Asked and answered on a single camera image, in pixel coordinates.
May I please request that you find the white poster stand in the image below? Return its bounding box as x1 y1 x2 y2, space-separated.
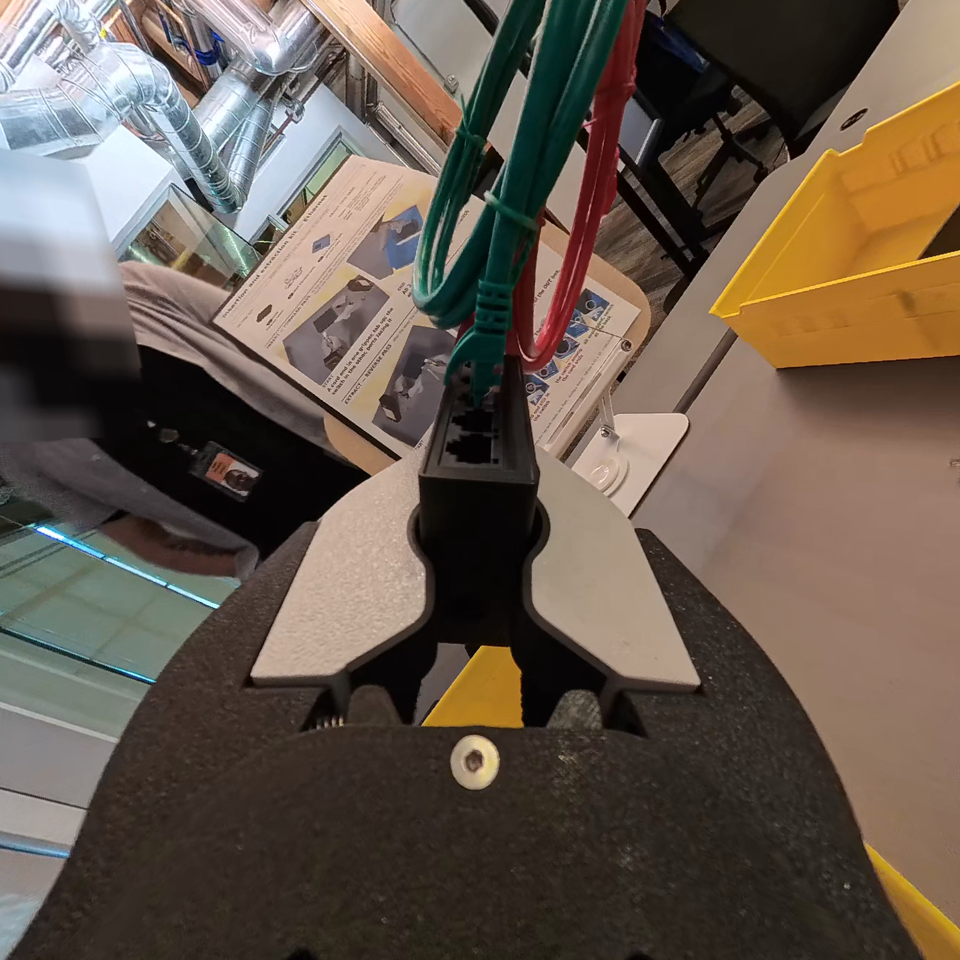
558 345 690 496

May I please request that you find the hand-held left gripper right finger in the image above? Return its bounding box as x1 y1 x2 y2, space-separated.
516 457 702 691

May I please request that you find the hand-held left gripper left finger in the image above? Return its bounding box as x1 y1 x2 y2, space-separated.
249 457 438 691

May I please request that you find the red ethernet cable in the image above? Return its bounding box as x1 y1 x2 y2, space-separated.
459 0 651 376

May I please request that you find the black ethernet switch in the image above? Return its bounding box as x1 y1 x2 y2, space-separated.
418 356 541 646

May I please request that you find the instruction poster board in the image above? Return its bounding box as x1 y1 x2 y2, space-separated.
212 153 652 474

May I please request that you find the yellow plastic bin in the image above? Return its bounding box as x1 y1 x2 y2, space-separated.
708 82 960 369
423 645 960 960

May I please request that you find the green ethernet cable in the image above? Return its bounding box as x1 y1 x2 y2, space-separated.
412 0 631 410

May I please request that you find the black office chair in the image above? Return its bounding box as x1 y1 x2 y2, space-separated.
645 0 901 192

